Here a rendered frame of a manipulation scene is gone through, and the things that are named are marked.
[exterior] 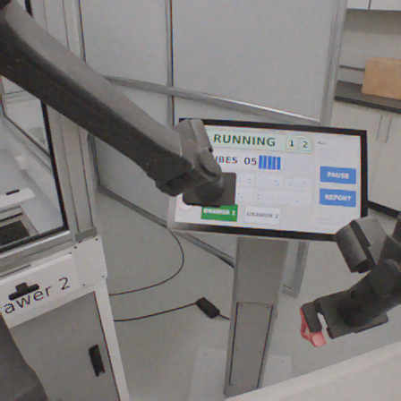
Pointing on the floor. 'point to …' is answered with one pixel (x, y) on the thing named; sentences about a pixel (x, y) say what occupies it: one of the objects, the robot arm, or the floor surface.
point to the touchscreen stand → (247, 327)
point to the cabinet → (73, 346)
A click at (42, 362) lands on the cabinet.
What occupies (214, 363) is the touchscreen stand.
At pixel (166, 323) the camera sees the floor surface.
